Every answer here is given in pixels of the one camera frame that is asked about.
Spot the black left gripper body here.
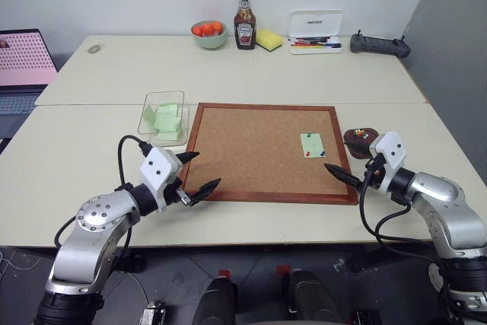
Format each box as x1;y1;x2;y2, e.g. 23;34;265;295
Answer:
162;151;192;209

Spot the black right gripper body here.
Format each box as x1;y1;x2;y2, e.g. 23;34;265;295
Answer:
362;152;386;190

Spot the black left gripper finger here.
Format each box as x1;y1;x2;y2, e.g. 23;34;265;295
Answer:
175;151;201;165
188;177;223;208

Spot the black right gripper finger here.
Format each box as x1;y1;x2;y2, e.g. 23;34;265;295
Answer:
323;163;362;184
327;168;361;190

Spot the wood framed cork board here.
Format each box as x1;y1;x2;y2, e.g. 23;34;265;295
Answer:
178;102;360;206

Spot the brown wooden pin dish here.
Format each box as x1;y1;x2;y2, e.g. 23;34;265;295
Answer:
342;126;381;160

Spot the clear plastic container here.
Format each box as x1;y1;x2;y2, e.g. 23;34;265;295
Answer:
137;90;190;148

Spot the dark rounded shape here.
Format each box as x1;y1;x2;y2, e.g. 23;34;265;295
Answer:
191;276;240;325
286;269;345;325

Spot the pale green bowl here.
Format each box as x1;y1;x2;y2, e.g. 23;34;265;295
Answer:
190;20;228;51

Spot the black remote controller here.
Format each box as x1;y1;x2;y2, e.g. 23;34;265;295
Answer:
349;29;412;59

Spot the yellow sponge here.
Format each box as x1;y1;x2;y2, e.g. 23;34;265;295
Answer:
255;28;285;53

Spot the ketchup bottle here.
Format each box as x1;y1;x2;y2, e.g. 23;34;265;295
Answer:
233;0;258;51

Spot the white open marker case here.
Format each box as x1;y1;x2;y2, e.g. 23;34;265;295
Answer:
286;8;345;56

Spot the laptop with pink screen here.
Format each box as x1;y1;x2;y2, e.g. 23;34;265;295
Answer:
0;28;60;140

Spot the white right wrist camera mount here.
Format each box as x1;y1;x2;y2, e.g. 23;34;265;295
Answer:
368;131;408;193

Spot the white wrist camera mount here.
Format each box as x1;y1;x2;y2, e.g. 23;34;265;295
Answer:
368;131;408;193
138;146;184;214

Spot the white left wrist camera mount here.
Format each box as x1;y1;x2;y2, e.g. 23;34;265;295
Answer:
138;146;184;214

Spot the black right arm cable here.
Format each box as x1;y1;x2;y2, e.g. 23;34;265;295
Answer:
358;157;442;252

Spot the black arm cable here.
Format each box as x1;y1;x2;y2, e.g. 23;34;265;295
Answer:
53;134;154;248
358;157;442;252

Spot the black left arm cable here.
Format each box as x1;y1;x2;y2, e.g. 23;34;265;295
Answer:
53;134;154;248

